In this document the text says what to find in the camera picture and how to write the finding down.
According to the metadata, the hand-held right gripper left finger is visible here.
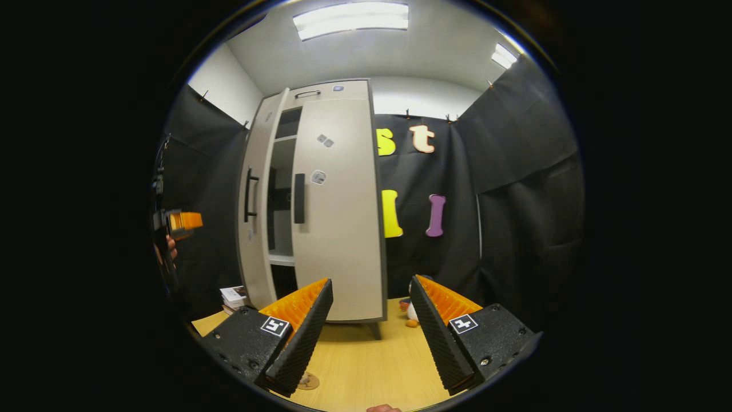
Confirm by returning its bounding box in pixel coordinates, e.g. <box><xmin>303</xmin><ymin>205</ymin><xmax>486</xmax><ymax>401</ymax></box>
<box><xmin>197</xmin><ymin>278</ymin><xmax>335</xmax><ymax>398</ymax></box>

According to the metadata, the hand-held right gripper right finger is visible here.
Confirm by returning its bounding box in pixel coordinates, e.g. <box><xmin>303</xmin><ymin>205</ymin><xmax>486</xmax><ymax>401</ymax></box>
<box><xmin>409</xmin><ymin>275</ymin><xmax>543</xmax><ymax>397</ymax></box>

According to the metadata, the grey cabinet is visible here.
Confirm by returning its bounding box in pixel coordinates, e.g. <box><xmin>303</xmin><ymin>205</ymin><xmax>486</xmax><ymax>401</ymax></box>
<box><xmin>237</xmin><ymin>79</ymin><xmax>391</xmax><ymax>342</ymax></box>

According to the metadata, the blue white plush toy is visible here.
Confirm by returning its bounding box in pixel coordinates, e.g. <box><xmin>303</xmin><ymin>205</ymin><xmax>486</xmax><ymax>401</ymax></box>
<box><xmin>398</xmin><ymin>275</ymin><xmax>427</xmax><ymax>328</ymax></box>

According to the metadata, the stack of white books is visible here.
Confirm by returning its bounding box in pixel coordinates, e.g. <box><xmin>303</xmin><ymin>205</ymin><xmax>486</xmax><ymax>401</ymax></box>
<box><xmin>220</xmin><ymin>285</ymin><xmax>251</xmax><ymax>316</ymax></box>

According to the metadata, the black backdrop cloth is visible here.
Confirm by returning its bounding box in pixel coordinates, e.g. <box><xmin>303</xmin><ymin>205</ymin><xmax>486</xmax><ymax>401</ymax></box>
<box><xmin>153</xmin><ymin>54</ymin><xmax>585</xmax><ymax>334</ymax></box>

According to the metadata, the wide ceiling light panel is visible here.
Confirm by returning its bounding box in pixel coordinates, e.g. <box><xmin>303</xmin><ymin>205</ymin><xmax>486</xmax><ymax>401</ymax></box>
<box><xmin>293</xmin><ymin>2</ymin><xmax>410</xmax><ymax>42</ymax></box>

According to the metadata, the small ceiling light panel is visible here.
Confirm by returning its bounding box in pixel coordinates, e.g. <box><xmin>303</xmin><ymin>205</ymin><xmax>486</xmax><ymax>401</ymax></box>
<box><xmin>491</xmin><ymin>43</ymin><xmax>520</xmax><ymax>70</ymax></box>

